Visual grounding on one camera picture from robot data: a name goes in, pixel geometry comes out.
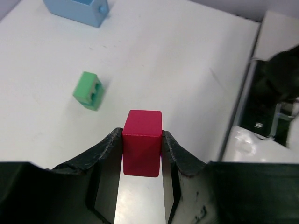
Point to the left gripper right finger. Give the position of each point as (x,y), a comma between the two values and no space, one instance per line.
(226,192)

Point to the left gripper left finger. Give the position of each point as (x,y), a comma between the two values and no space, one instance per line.
(82,190)

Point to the red triangular wood block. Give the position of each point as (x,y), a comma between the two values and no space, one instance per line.
(142,139)

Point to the light green rectangular block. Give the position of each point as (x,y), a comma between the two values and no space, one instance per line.
(87,84)

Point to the blue plastic box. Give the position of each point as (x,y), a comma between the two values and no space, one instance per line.
(89,12)

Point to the dark green rectangular block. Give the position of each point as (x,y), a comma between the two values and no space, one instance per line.
(96,100)

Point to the silver tape sheet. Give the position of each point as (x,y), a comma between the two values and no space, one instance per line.
(244,146)

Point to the aluminium mounting rail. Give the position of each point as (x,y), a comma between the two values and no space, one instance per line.
(266,126)

